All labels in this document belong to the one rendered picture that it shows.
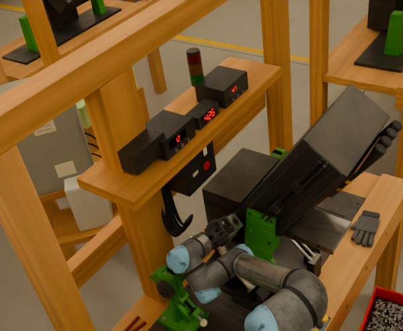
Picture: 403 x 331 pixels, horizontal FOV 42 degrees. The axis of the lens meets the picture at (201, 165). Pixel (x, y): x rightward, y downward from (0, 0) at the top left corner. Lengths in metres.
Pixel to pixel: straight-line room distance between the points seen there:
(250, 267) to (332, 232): 0.51
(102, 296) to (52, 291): 1.78
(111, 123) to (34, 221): 0.36
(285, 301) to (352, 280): 0.86
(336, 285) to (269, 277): 0.68
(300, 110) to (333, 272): 2.75
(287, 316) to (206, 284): 0.40
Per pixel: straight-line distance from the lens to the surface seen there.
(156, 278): 1.89
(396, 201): 2.46
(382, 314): 2.06
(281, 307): 1.28
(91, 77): 1.48
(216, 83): 1.90
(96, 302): 3.39
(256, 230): 1.88
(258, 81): 2.04
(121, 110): 1.59
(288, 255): 2.20
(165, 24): 1.68
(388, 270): 2.89
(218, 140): 2.25
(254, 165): 2.09
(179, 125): 1.70
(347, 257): 2.20
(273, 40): 2.36
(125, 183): 1.63
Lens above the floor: 2.53
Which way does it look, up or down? 37 degrees down
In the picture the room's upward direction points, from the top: 9 degrees counter-clockwise
